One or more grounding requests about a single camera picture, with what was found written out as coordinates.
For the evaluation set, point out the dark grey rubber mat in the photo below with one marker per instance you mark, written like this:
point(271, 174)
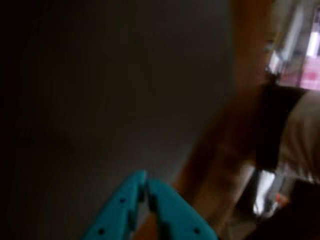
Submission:
point(100, 100)

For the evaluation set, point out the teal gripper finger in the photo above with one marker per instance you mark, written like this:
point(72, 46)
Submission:
point(117, 215)
point(177, 217)

